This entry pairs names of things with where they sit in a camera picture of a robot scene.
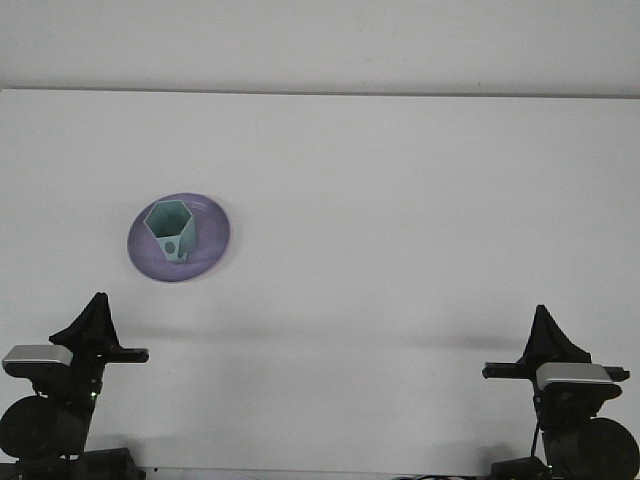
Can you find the pale purple round plate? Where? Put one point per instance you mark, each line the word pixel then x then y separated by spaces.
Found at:
pixel 215 240

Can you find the pale blue faceted cup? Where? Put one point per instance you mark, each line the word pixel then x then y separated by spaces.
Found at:
pixel 172 225

